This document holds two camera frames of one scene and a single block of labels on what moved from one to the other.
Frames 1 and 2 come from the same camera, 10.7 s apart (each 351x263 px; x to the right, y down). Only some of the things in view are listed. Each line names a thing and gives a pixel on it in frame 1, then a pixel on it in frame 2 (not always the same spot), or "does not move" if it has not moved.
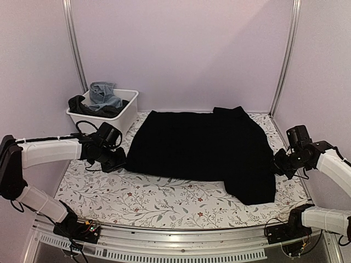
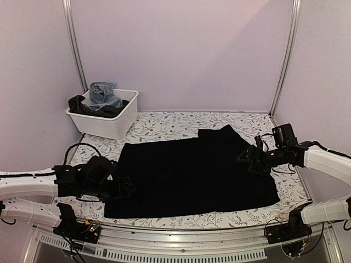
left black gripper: (121, 161) to (118, 192)
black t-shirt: (224, 144) does not move
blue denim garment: (101, 95) does not move
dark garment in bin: (75, 106) does not move
